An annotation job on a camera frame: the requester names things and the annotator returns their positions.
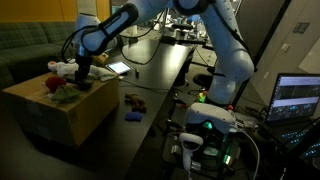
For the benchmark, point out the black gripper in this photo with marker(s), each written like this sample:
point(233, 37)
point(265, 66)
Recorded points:
point(84, 65)

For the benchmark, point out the green cloth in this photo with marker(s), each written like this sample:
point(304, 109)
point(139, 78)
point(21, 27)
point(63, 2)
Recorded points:
point(65, 95)

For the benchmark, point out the blue sponge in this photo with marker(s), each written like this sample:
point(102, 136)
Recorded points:
point(133, 116)

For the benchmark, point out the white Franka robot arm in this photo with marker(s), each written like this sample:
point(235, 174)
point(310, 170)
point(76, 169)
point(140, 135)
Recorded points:
point(230, 60)

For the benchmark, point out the large cardboard box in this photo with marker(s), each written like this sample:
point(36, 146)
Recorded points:
point(66, 116)

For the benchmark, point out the red plush ball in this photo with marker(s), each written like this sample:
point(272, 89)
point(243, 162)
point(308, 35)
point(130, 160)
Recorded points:
point(55, 83)

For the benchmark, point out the tablet with lit screen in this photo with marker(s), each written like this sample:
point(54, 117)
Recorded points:
point(119, 67)

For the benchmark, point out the small grey cylinder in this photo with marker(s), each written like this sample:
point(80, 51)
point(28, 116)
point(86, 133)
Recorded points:
point(137, 73)

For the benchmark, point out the green plaid sofa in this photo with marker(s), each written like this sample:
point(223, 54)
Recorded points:
point(26, 43)

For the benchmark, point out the small green yellow object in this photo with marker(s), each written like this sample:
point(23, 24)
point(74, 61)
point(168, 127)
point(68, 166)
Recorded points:
point(201, 97)

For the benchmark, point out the black office chair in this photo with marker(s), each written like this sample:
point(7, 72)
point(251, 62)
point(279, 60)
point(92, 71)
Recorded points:
point(204, 80)

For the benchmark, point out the white VR controller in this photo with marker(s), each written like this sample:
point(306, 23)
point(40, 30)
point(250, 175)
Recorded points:
point(188, 146)

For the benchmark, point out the small red button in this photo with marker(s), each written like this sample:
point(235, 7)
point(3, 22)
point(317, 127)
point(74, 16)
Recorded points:
point(230, 107)

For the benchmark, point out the black equipment rack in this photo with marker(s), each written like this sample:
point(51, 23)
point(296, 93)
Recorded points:
point(213, 156)

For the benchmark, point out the black diagonal pole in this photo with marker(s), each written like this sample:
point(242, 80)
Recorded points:
point(266, 40)

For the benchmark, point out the open black laptop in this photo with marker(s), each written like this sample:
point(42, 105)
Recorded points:
point(293, 96)

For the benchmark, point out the yellow wrist camera box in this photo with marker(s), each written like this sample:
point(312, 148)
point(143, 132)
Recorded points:
point(101, 58)

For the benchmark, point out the black camera bar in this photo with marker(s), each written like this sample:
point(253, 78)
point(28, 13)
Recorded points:
point(182, 26)

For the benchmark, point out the white light switch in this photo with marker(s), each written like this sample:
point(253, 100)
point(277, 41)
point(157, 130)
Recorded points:
point(285, 47)

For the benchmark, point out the dark wall sign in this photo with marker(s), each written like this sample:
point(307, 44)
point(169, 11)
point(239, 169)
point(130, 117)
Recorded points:
point(301, 27)

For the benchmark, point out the white wall board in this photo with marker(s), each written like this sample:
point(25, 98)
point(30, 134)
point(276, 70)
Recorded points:
point(311, 60)

